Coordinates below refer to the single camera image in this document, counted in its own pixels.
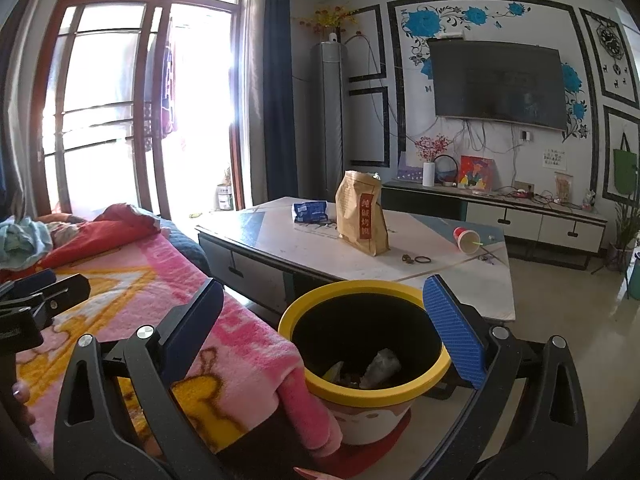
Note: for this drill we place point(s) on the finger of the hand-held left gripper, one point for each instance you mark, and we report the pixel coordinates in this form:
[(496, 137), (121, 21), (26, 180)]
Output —
[(65, 295), (30, 284)]

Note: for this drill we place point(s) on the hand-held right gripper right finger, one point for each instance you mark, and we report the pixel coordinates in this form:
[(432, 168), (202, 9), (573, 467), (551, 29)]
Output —
[(455, 330)]

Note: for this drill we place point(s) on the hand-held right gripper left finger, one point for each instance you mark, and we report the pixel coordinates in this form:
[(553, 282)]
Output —
[(195, 312)]

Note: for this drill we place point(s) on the yellow rimmed trash bin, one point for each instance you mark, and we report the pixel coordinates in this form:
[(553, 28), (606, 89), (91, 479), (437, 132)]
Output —
[(350, 287)]

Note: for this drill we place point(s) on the person's left hand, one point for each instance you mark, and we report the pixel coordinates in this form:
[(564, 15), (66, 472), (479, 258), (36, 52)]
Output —
[(21, 391)]

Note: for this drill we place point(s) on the light blue cloth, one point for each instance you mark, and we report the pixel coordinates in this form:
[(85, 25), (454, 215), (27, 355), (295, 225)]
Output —
[(22, 242)]

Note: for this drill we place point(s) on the pink printed blanket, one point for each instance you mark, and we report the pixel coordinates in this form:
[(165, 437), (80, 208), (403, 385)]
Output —
[(240, 340)]

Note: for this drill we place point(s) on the dark blue sofa cushion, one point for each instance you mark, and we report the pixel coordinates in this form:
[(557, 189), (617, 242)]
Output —
[(185, 245)]

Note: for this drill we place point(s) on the red cloth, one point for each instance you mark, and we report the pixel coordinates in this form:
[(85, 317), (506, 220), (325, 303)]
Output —
[(110, 230)]

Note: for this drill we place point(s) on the crumpled pale wrapper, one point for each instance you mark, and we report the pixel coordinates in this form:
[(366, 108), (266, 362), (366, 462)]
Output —
[(380, 367)]

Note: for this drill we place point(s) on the red paper cup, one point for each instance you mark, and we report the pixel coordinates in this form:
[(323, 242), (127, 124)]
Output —
[(465, 240)]

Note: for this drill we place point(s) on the metal paint can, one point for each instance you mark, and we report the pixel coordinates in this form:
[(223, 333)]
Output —
[(225, 198)]

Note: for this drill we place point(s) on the black and white tv cabinet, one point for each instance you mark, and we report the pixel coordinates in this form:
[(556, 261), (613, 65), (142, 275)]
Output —
[(525, 222)]

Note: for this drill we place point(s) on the white topped coffee table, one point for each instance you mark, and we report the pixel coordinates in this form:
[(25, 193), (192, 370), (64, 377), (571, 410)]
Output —
[(310, 245)]

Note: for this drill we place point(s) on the blue plastic packet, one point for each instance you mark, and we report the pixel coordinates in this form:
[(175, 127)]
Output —
[(310, 211)]

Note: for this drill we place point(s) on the brown paper bag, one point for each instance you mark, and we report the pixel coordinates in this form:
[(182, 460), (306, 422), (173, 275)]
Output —
[(350, 215)]

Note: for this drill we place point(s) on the white vase with red flowers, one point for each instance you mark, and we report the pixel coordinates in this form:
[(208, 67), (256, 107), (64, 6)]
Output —
[(428, 175)]

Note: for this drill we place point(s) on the red framed picture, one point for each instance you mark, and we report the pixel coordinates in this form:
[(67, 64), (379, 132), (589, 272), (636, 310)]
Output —
[(475, 172)]

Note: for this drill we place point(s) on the grey and blue curtain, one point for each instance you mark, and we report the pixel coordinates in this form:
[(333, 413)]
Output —
[(25, 110)]

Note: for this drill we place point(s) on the wooden stick holder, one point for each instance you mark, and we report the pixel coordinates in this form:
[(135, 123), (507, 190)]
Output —
[(563, 187)]

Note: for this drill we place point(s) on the green potted plant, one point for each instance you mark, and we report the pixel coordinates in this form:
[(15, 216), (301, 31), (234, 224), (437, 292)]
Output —
[(625, 230)]

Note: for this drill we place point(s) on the brown framed sliding door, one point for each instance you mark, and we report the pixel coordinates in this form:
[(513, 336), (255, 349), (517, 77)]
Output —
[(159, 110)]

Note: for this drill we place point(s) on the hanging laundry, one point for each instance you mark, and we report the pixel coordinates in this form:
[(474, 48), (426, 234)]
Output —
[(165, 90)]

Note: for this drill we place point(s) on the green hanging bag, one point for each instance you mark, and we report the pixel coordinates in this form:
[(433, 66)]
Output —
[(626, 170)]

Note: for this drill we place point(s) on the grey tower air conditioner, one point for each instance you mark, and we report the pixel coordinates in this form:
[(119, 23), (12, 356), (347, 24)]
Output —
[(330, 120)]

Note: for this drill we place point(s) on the dark blue curtain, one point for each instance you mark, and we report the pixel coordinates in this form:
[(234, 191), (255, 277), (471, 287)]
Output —
[(280, 85)]

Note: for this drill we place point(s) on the white box above television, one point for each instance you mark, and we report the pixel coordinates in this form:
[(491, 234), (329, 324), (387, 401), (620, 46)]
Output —
[(450, 36)]

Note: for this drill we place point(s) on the yellow artificial flowers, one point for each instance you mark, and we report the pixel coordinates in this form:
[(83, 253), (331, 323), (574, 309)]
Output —
[(327, 17)]

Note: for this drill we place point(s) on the white wall note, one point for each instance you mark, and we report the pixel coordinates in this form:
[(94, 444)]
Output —
[(553, 158)]

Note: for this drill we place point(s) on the wall mounted television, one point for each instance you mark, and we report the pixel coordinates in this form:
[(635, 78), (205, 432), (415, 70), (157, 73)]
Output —
[(495, 82)]

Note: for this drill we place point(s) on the black wall clock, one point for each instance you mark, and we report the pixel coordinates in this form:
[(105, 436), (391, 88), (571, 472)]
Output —
[(611, 40)]

